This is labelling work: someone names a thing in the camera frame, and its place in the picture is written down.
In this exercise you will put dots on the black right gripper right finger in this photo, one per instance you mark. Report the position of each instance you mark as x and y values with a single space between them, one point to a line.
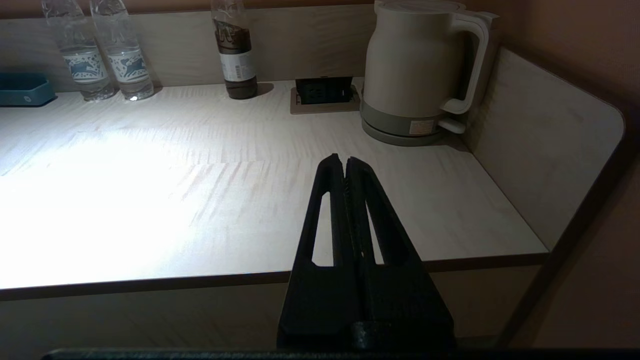
400 305

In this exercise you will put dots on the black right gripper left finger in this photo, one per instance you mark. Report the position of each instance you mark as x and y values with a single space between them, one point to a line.
320 300

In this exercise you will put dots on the grey kettle base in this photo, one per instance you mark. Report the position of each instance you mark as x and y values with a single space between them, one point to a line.
392 130

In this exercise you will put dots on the black recessed power socket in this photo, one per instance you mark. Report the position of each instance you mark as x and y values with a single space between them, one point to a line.
324 92

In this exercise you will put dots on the cream electric kettle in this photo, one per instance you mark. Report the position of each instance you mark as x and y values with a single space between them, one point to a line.
412 57

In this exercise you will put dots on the light wood desk surround panel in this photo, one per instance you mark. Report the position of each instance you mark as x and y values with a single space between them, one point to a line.
310 42

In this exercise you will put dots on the dark drink bottle white label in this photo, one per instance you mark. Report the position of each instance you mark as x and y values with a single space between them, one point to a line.
237 55

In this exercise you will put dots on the clear water bottle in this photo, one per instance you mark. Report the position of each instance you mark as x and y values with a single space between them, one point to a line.
85 62
127 62

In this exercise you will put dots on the small blue tray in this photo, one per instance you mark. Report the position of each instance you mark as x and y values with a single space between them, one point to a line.
25 90

